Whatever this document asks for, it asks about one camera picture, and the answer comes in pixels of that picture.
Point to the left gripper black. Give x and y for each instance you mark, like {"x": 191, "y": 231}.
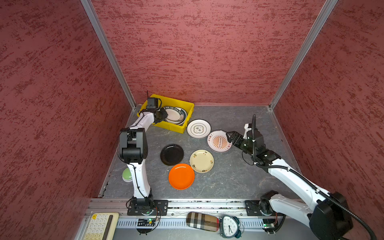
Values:
{"x": 165, "y": 114}

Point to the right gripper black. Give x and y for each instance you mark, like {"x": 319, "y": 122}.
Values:
{"x": 234, "y": 134}

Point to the orange sunburst plate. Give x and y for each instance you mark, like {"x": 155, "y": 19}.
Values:
{"x": 218, "y": 141}

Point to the green rim HAO SHI plate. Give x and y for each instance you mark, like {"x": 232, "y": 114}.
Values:
{"x": 176, "y": 115}

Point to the white flower motif plate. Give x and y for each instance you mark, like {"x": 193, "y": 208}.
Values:
{"x": 199, "y": 129}

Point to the cream yellow plate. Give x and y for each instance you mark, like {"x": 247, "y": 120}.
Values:
{"x": 201, "y": 161}

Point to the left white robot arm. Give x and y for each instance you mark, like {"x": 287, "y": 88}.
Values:
{"x": 133, "y": 151}

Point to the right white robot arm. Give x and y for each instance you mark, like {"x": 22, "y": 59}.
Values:
{"x": 324, "y": 213}

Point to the yellow plastic bin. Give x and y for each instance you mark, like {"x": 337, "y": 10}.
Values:
{"x": 177, "y": 102}

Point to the black plate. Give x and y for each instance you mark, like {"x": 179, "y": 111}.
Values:
{"x": 172, "y": 154}

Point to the green push button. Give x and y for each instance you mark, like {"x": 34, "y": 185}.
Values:
{"x": 127, "y": 176}

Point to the teal alarm clock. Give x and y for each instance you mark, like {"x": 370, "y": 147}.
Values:
{"x": 230, "y": 227}

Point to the plaid glasses case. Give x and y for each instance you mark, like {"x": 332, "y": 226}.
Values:
{"x": 203, "y": 222}

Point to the right circuit board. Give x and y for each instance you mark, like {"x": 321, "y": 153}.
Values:
{"x": 270, "y": 224}

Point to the circuit board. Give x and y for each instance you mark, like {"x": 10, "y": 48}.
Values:
{"x": 270, "y": 224}
{"x": 146, "y": 223}

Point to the left circuit board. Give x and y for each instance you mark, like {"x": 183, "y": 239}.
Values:
{"x": 146, "y": 223}

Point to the cream calculator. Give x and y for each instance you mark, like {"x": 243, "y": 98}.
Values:
{"x": 102, "y": 226}

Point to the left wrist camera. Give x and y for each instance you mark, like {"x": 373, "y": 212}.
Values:
{"x": 152, "y": 102}

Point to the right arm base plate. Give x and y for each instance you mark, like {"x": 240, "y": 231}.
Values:
{"x": 255, "y": 207}

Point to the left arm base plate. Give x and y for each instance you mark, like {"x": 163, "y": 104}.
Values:
{"x": 142, "y": 207}

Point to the aluminium corner post left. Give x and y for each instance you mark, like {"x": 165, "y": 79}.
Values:
{"x": 97, "y": 26}

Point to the aluminium corner post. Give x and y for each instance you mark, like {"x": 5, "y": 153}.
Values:
{"x": 97, "y": 26}
{"x": 317, "y": 26}

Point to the aluminium corner post right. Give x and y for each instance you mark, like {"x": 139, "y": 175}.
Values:
{"x": 317, "y": 26}

